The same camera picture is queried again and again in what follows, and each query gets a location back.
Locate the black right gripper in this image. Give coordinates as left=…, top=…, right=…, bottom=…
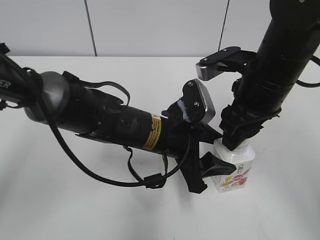
left=219, top=77, right=282, bottom=151

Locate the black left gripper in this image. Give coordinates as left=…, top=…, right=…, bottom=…
left=160, top=101, right=237, bottom=194

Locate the white Yili Changqing yogurt bottle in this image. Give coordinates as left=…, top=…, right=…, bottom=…
left=211, top=138, right=256, bottom=195

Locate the white plastic bottle cap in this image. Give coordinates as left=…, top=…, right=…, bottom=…
left=232, top=139, right=250, bottom=154

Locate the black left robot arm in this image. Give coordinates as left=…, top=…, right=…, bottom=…
left=0, top=43, right=236, bottom=194

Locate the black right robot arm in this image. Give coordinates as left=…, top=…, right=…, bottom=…
left=219, top=0, right=320, bottom=151

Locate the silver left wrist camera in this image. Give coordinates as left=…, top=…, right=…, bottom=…
left=177, top=78, right=216, bottom=125

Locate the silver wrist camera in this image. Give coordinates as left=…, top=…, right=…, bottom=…
left=177, top=78, right=216, bottom=125
left=195, top=46, right=256, bottom=81

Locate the black left camera cable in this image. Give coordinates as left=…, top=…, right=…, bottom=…
left=19, top=67, right=196, bottom=190

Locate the black camera cable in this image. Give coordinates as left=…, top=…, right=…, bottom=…
left=19, top=67, right=196, bottom=190
left=296, top=55, right=320, bottom=89

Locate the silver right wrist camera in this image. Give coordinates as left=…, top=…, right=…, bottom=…
left=195, top=46, right=256, bottom=81

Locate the black right camera cable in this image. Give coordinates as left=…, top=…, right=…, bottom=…
left=296, top=55, right=320, bottom=89

